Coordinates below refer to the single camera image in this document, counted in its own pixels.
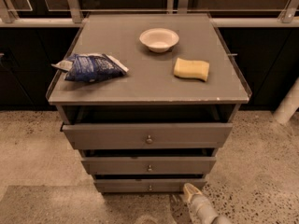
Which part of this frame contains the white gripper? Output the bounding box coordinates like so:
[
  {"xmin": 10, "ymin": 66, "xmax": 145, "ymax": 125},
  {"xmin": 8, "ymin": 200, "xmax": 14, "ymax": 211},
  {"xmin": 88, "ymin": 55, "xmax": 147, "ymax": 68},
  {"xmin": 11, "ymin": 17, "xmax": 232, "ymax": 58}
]
[{"xmin": 183, "ymin": 183, "xmax": 218, "ymax": 224}]

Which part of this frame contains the grey bottom drawer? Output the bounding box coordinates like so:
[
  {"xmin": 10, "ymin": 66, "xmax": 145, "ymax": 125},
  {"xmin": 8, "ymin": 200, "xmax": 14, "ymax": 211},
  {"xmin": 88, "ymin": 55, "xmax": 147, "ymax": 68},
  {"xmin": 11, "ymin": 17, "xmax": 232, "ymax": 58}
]
[{"xmin": 94, "ymin": 175, "xmax": 206, "ymax": 193}]

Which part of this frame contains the grey drawer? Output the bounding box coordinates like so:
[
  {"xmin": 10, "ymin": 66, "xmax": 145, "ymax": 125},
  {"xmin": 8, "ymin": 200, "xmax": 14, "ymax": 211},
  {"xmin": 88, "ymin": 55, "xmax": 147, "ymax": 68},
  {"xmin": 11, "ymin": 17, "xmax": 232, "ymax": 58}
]
[
  {"xmin": 63, "ymin": 105, "xmax": 232, "ymax": 149},
  {"xmin": 94, "ymin": 175, "xmax": 206, "ymax": 193},
  {"xmin": 82, "ymin": 148, "xmax": 216, "ymax": 175}
]

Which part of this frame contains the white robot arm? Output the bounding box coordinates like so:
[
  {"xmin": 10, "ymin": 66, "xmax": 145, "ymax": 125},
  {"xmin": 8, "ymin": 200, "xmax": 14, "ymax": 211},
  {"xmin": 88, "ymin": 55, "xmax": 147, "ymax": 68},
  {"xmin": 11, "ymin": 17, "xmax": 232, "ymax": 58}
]
[{"xmin": 183, "ymin": 183, "xmax": 233, "ymax": 224}]

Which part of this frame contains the grey top drawer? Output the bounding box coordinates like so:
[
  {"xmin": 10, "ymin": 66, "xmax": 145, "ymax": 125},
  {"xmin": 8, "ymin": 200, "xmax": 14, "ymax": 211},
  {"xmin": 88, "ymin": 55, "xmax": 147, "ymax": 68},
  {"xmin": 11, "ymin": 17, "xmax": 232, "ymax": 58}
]
[{"xmin": 63, "ymin": 105, "xmax": 232, "ymax": 149}]

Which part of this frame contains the grey middle drawer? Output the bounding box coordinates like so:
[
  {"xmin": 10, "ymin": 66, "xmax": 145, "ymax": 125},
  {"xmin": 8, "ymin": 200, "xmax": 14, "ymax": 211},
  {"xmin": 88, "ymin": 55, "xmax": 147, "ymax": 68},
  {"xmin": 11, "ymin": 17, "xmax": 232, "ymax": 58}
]
[{"xmin": 82, "ymin": 148, "xmax": 216, "ymax": 175}]

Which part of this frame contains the grey drawer cabinet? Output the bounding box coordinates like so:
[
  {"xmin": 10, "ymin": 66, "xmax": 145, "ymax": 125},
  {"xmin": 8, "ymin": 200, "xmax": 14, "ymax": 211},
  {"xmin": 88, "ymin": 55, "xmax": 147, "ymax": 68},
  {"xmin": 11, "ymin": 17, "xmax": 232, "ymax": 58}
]
[{"xmin": 45, "ymin": 12, "xmax": 252, "ymax": 185}]

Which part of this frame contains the yellow sponge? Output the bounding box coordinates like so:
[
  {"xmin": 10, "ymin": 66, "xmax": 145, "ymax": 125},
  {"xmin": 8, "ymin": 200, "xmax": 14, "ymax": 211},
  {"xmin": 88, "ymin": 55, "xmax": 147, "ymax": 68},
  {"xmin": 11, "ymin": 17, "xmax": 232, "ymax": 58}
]
[{"xmin": 174, "ymin": 58, "xmax": 209, "ymax": 81}]

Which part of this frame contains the white pipe leg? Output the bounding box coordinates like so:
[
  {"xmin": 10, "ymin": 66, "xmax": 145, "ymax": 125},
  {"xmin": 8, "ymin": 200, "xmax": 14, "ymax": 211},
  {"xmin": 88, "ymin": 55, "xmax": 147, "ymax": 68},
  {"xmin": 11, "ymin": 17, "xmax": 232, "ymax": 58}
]
[{"xmin": 273, "ymin": 78, "xmax": 299, "ymax": 124}]

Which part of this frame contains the white bowl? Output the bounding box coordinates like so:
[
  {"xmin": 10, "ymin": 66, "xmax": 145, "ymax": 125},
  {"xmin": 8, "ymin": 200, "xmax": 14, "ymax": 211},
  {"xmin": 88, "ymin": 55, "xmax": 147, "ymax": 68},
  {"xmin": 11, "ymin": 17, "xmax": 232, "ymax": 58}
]
[{"xmin": 139, "ymin": 28, "xmax": 179, "ymax": 53}]

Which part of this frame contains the blue chip bag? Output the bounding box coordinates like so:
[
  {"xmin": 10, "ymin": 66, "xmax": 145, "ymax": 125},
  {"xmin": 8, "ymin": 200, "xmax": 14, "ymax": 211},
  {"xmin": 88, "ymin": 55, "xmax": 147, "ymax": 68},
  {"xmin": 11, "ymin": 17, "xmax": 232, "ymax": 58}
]
[{"xmin": 53, "ymin": 53, "xmax": 129, "ymax": 82}]

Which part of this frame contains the metal railing frame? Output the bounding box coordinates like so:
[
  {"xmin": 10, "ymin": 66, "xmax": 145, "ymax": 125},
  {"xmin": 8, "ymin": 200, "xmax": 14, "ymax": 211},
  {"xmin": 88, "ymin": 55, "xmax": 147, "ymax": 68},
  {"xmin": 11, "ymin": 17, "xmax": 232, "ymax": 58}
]
[{"xmin": 0, "ymin": 0, "xmax": 299, "ymax": 27}]

